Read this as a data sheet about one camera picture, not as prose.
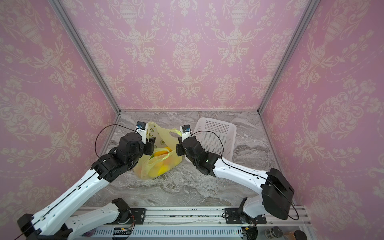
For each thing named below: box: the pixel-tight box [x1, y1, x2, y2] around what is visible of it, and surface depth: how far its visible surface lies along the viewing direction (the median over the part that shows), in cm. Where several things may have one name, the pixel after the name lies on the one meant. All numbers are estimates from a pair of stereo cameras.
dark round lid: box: [294, 230, 307, 240], surface depth 62 cm
